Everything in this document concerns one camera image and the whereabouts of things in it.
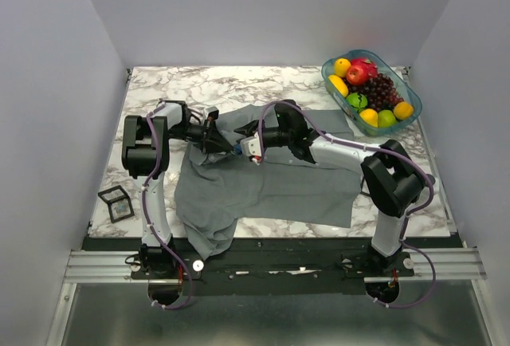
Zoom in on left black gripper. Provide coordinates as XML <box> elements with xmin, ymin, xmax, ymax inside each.
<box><xmin>167</xmin><ymin>117</ymin><xmax>233</xmax><ymax>154</ymax></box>

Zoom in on grey button shirt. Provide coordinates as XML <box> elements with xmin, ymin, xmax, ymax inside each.
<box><xmin>174</xmin><ymin>103</ymin><xmax>362</xmax><ymax>261</ymax></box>

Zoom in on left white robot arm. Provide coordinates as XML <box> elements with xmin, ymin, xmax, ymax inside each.
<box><xmin>121</xmin><ymin>100</ymin><xmax>233</xmax><ymax>278</ymax></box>

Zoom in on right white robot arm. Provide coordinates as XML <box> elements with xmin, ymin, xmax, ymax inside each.
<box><xmin>235</xmin><ymin>100</ymin><xmax>434</xmax><ymax>276</ymax></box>

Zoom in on yellow mango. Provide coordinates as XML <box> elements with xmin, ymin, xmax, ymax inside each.
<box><xmin>328</xmin><ymin>74</ymin><xmax>349</xmax><ymax>98</ymax></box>

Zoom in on green striped melon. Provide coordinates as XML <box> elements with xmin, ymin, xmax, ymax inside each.
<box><xmin>346</xmin><ymin>92</ymin><xmax>368</xmax><ymax>113</ymax></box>

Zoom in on orange at tub back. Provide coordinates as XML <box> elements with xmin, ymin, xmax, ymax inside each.
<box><xmin>334</xmin><ymin>57</ymin><xmax>351</xmax><ymax>78</ymax></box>

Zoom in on orange at tub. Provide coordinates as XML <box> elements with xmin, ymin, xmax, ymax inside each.
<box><xmin>393</xmin><ymin>101</ymin><xmax>414</xmax><ymax>120</ymax></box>
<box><xmin>334</xmin><ymin>57</ymin><xmax>351</xmax><ymax>78</ymax></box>

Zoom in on red apple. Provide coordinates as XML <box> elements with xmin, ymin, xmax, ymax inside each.
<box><xmin>346</xmin><ymin>65</ymin><xmax>369</xmax><ymax>85</ymax></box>

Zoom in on yellow pear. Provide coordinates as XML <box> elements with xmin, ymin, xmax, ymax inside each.
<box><xmin>359</xmin><ymin>108</ymin><xmax>379</xmax><ymax>128</ymax></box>

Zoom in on clear teal fruit tub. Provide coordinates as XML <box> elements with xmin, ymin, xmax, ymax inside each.
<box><xmin>321</xmin><ymin>49</ymin><xmax>422</xmax><ymax>136</ymax></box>

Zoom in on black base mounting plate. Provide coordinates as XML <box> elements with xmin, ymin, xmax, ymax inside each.
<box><xmin>80</xmin><ymin>238</ymin><xmax>466</xmax><ymax>305</ymax></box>

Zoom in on pink dragon fruit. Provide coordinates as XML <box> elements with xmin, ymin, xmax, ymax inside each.
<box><xmin>351</xmin><ymin>57</ymin><xmax>379</xmax><ymax>78</ymax></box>

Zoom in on dark purple grapes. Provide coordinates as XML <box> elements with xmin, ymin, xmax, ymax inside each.
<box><xmin>347</xmin><ymin>74</ymin><xmax>404</xmax><ymax>112</ymax></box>

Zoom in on orange at tub front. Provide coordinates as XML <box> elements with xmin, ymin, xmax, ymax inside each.
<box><xmin>393</xmin><ymin>101</ymin><xmax>414</xmax><ymax>120</ymax></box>

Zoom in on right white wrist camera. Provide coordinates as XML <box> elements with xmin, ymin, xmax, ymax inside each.
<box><xmin>239</xmin><ymin>133</ymin><xmax>263</xmax><ymax>165</ymax></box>

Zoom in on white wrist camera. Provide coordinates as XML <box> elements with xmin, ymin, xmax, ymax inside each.
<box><xmin>203</xmin><ymin>106</ymin><xmax>219</xmax><ymax>121</ymax></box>
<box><xmin>239</xmin><ymin>133</ymin><xmax>263</xmax><ymax>165</ymax></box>

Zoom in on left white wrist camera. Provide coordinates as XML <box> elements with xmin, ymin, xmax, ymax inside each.
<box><xmin>203</xmin><ymin>106</ymin><xmax>219</xmax><ymax>121</ymax></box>

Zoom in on left black square frame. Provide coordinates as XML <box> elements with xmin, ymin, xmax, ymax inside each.
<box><xmin>97</xmin><ymin>185</ymin><xmax>135</xmax><ymax>223</ymax></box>

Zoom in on black square frame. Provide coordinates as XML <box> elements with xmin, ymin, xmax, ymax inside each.
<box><xmin>359</xmin><ymin>178</ymin><xmax>371</xmax><ymax>198</ymax></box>
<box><xmin>97</xmin><ymin>185</ymin><xmax>135</xmax><ymax>223</ymax></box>

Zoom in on right black square frame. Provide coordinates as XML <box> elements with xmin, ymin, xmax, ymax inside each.
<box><xmin>359</xmin><ymin>178</ymin><xmax>371</xmax><ymax>198</ymax></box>

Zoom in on aluminium rail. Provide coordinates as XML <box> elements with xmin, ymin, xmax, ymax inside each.
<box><xmin>64</xmin><ymin>248</ymin><xmax>487</xmax><ymax>284</ymax></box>

